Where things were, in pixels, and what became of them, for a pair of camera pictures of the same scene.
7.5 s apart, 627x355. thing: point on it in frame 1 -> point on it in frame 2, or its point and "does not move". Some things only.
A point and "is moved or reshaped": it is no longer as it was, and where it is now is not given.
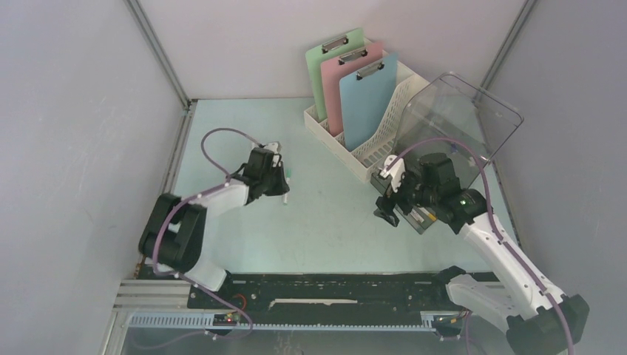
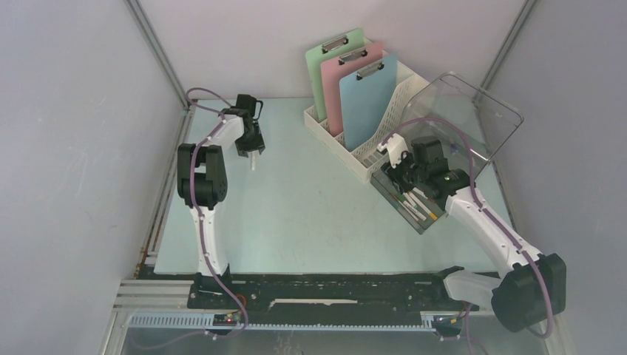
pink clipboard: x=347 y=63 does not move
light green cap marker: x=288 y=177 is moved or reshaped
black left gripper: x=282 y=187 -> x=256 y=144
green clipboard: x=330 y=51 does not move
